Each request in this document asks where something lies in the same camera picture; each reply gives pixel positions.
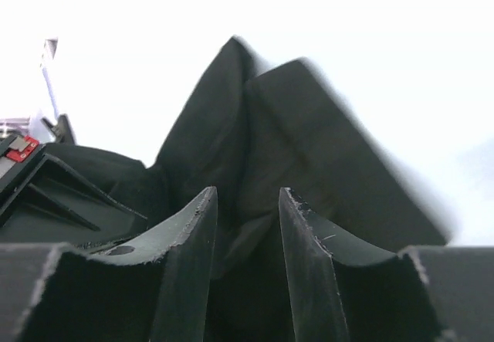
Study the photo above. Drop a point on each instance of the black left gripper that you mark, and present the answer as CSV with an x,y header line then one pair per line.
x,y
45,200

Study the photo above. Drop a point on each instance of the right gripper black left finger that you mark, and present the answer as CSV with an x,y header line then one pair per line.
x,y
151,288

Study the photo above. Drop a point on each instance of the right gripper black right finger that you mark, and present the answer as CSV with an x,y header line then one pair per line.
x,y
342,288

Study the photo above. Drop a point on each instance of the black long sleeve shirt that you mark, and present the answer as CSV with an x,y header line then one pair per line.
x,y
249,136

